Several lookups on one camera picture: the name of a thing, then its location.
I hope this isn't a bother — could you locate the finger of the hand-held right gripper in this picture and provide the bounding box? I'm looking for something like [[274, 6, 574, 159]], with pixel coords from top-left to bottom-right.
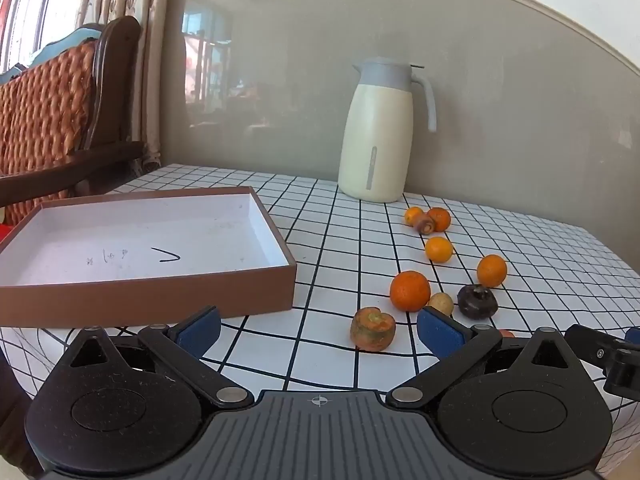
[[565, 324, 640, 402]]

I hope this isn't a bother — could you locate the beige patterned curtain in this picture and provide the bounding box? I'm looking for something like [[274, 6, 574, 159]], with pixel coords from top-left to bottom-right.
[[75, 0, 173, 171]]

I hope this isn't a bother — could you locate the dark purple round vegetable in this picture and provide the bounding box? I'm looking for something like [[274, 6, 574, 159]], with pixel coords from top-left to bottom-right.
[[457, 284, 498, 321]]

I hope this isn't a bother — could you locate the thick carrot chunk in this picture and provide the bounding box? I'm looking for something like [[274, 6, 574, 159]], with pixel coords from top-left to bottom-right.
[[349, 306, 397, 352]]

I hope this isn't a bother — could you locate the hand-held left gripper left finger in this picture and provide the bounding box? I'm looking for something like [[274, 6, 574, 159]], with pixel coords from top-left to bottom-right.
[[52, 304, 255, 408]]

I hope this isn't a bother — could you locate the window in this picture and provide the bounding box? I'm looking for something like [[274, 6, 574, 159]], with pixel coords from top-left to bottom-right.
[[0, 0, 96, 68]]

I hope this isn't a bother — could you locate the cream thermos jug grey lid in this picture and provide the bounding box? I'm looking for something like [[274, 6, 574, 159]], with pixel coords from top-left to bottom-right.
[[337, 57, 438, 203]]

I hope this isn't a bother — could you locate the white black-checked tablecloth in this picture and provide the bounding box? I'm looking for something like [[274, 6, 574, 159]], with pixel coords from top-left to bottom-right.
[[0, 162, 640, 476]]

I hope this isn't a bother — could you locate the brown cardboard box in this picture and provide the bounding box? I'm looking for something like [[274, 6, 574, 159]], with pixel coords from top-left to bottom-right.
[[0, 186, 298, 330]]

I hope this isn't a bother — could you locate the small yellow potato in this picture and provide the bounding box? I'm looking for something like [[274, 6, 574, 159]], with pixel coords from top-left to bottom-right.
[[427, 292, 455, 317]]

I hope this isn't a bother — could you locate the smooth yellow-orange citrus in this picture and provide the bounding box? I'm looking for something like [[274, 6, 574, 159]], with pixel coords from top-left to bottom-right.
[[425, 236, 454, 263]]

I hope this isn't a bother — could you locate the large mandarin orange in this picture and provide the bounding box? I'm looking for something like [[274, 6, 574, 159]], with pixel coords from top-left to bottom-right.
[[389, 270, 432, 312]]

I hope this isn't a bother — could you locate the dark wooden sofa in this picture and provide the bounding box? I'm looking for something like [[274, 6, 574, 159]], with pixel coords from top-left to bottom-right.
[[0, 15, 146, 226]]

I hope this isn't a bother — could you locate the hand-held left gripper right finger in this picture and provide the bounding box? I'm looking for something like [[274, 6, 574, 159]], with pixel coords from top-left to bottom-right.
[[386, 306, 592, 405]]

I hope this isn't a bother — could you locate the orange woven sofa cushion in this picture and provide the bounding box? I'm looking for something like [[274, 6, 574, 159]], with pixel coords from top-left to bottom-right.
[[0, 40, 98, 226]]

